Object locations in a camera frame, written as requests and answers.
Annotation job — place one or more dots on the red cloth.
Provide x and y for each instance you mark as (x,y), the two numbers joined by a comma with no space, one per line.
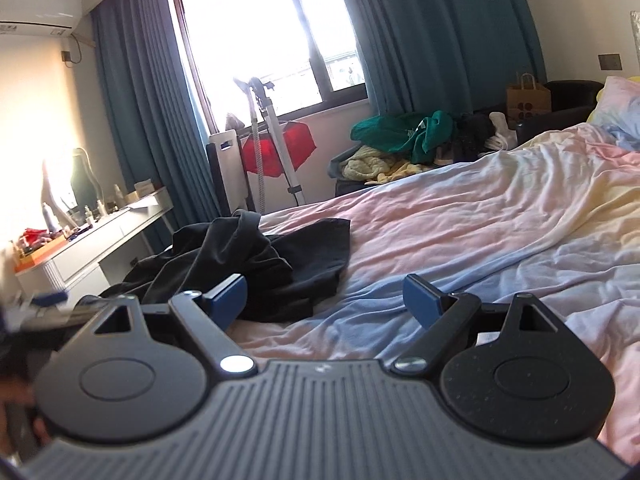
(295,145)

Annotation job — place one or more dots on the white dressing table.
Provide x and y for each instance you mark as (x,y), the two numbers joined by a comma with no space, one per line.
(100,245)

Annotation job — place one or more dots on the blue curtain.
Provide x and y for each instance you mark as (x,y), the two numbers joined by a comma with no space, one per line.
(140,110)
(450,35)

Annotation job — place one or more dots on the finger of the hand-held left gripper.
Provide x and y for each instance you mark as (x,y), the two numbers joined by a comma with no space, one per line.
(47,300)

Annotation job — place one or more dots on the white panel heater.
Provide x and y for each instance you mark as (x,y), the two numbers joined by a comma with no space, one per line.
(225,160)

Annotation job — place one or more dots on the window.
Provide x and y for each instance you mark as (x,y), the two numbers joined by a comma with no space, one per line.
(250,35)

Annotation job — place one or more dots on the yellow garment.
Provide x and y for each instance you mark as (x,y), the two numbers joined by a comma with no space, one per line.
(365,162)

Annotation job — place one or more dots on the pastel bed sheet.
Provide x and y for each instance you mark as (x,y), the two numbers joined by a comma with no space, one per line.
(475,210)

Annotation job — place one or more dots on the black garment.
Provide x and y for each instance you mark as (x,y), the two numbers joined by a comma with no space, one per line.
(260,270)

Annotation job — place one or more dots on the wall switch plate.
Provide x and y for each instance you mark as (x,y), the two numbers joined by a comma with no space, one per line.
(610,61)

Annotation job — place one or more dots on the brown paper bag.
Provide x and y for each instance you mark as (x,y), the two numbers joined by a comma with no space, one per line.
(527,102)

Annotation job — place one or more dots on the wavy table mirror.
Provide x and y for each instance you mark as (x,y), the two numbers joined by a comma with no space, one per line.
(85,180)

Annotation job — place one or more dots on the garment steamer stand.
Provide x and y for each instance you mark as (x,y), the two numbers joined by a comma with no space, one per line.
(274,125)

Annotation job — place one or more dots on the orange tray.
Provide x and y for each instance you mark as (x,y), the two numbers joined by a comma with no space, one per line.
(37,257)

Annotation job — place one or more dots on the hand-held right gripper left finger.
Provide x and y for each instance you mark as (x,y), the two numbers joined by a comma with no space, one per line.
(227,299)

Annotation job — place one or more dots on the green garment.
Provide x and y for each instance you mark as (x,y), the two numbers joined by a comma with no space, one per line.
(390,130)

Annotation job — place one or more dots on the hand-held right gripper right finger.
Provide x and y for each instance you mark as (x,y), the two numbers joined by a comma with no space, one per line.
(420,300)

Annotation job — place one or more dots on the pastel pillow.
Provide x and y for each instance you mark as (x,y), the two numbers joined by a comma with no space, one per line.
(620,105)

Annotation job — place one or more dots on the white cloth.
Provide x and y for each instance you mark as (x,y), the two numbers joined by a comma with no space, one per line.
(502,135)

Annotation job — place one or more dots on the white air conditioner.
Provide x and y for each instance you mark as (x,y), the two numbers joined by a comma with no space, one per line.
(35,10)

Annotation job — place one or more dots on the black sofa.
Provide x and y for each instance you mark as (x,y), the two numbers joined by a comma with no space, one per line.
(570,110)

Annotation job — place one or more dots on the dark clothes pile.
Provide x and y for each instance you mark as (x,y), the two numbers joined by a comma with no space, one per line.
(470,135)

